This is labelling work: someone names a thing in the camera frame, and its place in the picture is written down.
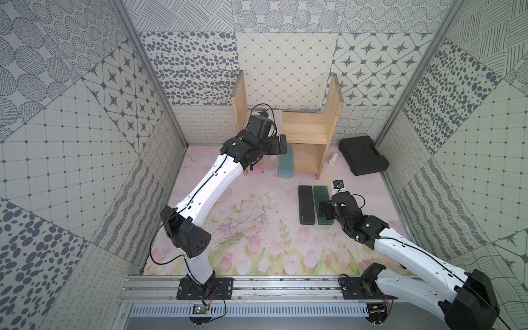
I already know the white pipe fitting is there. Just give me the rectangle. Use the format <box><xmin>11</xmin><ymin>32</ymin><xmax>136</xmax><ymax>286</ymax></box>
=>
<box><xmin>328</xmin><ymin>153</ymin><xmax>339</xmax><ymax>166</ymax></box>

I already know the pink pencil case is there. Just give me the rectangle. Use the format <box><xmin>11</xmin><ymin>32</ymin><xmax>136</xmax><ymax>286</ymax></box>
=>
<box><xmin>251</xmin><ymin>159</ymin><xmax>263</xmax><ymax>175</ymax></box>

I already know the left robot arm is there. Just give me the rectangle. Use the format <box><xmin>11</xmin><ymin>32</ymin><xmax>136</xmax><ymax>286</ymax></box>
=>
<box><xmin>161</xmin><ymin>111</ymin><xmax>287</xmax><ymax>285</ymax></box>

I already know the clear labelled pencil case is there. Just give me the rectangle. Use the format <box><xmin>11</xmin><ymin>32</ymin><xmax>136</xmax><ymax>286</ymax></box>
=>
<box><xmin>273</xmin><ymin>110</ymin><xmax>283</xmax><ymax>136</ymax></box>

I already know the dark green pencil case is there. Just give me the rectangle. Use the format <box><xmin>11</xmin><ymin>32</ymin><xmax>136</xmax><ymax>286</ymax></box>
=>
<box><xmin>313</xmin><ymin>186</ymin><xmax>334</xmax><ymax>226</ymax></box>

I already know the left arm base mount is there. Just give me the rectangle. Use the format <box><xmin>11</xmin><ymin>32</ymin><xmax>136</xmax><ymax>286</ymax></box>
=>
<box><xmin>177</xmin><ymin>274</ymin><xmax>235</xmax><ymax>301</ymax></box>

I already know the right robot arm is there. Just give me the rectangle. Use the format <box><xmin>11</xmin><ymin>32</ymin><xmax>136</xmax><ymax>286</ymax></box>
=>
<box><xmin>316</xmin><ymin>191</ymin><xmax>500</xmax><ymax>329</ymax></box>

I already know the black tool case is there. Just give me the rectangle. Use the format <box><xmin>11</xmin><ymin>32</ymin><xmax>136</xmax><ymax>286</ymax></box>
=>
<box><xmin>338</xmin><ymin>136</ymin><xmax>389</xmax><ymax>176</ymax></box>

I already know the aluminium rail frame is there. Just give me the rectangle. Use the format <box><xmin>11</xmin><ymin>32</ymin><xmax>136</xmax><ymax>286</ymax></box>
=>
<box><xmin>117</xmin><ymin>274</ymin><xmax>459</xmax><ymax>318</ymax></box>

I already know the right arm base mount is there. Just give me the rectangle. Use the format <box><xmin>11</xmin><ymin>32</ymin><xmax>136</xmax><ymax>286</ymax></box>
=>
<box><xmin>338</xmin><ymin>274</ymin><xmax>385</xmax><ymax>300</ymax></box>

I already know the wooden shelf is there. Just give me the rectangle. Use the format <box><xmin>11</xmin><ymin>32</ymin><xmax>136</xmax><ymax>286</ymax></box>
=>
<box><xmin>231</xmin><ymin>70</ymin><xmax>344</xmax><ymax>179</ymax></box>

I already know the black pencil case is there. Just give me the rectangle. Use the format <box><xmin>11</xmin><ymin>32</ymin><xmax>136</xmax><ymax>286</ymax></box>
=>
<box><xmin>298</xmin><ymin>185</ymin><xmax>316</xmax><ymax>226</ymax></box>

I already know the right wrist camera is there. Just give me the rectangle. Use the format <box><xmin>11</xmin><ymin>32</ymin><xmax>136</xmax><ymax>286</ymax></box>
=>
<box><xmin>332</xmin><ymin>180</ymin><xmax>345</xmax><ymax>195</ymax></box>

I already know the small clear pencil case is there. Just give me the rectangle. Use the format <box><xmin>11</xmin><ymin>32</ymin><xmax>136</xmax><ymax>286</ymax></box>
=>
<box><xmin>263</xmin><ymin>155</ymin><xmax>279</xmax><ymax>175</ymax></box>

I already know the teal pencil case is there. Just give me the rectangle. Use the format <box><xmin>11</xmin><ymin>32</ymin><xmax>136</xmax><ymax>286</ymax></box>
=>
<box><xmin>279</xmin><ymin>144</ymin><xmax>294</xmax><ymax>179</ymax></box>

